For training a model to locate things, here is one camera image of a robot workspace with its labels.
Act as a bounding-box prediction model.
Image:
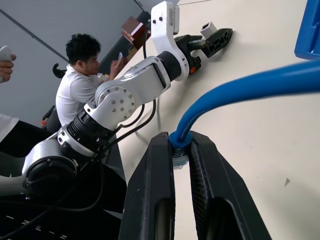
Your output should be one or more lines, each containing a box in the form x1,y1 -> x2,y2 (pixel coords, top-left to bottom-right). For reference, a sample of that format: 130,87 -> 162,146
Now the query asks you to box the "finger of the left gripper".
201,27 -> 234,59
188,35 -> 206,51

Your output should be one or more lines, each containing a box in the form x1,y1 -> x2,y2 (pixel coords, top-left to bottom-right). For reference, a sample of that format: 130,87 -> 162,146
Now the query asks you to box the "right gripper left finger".
117,131 -> 176,240

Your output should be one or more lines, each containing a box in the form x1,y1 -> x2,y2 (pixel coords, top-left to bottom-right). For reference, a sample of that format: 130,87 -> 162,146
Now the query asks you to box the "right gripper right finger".
186,130 -> 272,240

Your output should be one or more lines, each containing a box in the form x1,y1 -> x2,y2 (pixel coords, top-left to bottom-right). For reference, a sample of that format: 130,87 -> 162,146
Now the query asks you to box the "white ethernet coupler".
199,21 -> 217,39

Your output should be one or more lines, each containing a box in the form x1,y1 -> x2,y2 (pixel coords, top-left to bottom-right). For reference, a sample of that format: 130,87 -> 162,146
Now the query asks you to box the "blue ethernet cable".
168,59 -> 320,171

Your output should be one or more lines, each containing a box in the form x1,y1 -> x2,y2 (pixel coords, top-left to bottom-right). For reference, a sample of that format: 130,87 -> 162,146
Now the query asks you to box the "blue plastic bin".
294,0 -> 320,61

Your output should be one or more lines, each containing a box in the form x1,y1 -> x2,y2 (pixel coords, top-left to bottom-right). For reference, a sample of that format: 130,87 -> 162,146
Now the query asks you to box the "bystander hand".
0,53 -> 17,85

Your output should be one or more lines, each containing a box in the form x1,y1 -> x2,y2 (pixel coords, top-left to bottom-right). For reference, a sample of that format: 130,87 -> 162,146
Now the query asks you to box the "red-brown box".
121,16 -> 152,50

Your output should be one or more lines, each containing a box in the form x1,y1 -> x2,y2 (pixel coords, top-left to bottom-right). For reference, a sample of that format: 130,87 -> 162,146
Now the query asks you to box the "black robot torso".
0,139 -> 129,240

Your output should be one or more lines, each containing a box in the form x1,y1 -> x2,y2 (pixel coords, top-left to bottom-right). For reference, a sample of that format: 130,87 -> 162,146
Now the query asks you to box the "dark desk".
98,0 -> 154,77

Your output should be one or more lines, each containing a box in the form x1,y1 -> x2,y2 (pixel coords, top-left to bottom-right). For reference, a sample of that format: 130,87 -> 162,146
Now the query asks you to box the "black chair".
40,62 -> 67,134

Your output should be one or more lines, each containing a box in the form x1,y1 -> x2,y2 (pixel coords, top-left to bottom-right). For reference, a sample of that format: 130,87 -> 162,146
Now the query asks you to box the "man in white shirt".
41,33 -> 129,133

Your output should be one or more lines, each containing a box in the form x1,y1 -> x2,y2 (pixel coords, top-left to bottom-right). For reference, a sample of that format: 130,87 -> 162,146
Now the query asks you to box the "person in black trousers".
0,113 -> 54,161

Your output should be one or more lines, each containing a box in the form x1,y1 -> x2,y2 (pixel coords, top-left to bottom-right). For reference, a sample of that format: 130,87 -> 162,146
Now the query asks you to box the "white handheld controller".
0,45 -> 13,62

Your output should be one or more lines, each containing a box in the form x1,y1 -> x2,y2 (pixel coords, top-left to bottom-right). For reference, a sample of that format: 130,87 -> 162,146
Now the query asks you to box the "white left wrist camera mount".
149,0 -> 192,82

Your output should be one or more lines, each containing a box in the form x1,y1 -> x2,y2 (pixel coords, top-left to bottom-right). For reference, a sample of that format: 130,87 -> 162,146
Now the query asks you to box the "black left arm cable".
94,22 -> 161,161

